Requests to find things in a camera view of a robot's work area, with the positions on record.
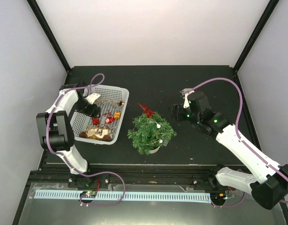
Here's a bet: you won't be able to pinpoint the black frame post left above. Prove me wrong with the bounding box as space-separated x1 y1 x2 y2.
27 0 71 72

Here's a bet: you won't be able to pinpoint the santa claus ornament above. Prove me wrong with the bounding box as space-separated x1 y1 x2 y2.
105 116 115 124

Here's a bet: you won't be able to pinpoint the red gift box ornament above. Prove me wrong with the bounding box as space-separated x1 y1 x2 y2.
92 118 100 125

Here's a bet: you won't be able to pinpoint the white plastic perforated basket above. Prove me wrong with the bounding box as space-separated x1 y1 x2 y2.
70 85 129 145

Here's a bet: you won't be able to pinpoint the light blue slotted cable duct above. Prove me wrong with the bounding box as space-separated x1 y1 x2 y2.
34 190 211 203

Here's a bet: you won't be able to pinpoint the black frame post right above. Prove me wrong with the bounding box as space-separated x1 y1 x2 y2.
233 0 279 72

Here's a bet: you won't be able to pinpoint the silver gold berry sprig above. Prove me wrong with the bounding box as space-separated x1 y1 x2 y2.
99 98 118 107

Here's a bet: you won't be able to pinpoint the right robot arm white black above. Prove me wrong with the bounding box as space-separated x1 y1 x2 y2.
171 89 288 210

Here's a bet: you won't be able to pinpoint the gold gift ornament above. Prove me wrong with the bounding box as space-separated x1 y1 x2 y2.
114 112 121 119

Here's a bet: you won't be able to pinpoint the brown pine cone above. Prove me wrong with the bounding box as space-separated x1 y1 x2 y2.
79 131 88 138
102 135 112 142

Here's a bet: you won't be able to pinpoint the small green christmas tree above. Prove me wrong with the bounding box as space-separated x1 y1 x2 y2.
127 113 177 155

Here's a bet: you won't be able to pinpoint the white tree pot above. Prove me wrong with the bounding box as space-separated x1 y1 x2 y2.
148 146 160 154

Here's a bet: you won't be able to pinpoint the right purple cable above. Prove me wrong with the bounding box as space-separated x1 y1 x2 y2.
192 77 288 209

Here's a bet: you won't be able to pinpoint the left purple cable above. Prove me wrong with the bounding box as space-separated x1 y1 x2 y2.
45 73 126 207

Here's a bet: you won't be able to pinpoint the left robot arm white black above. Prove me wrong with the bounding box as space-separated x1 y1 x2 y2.
36 82 101 187

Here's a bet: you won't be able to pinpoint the wooden tree slice ornament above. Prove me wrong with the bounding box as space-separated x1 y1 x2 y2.
85 126 109 140

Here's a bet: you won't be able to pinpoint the red star ornament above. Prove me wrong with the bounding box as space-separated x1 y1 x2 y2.
138 103 155 119

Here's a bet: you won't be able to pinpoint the black frame post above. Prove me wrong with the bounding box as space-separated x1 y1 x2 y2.
27 0 71 72
233 0 279 72

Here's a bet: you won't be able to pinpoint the brown pine cone back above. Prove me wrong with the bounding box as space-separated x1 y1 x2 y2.
79 131 88 138

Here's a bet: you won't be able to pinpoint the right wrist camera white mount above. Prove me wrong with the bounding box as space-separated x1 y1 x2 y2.
180 88 194 109

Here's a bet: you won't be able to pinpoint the purple cable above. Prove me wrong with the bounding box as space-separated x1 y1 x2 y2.
45 73 126 207
192 77 288 209

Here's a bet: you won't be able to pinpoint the fairy light string white bulbs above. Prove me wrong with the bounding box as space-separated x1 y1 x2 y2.
128 118 176 148

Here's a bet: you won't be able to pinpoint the silver star ornament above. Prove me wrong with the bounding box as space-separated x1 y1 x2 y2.
107 126 116 137

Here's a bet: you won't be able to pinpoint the brown pine cone front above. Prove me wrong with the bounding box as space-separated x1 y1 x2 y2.
102 135 112 142

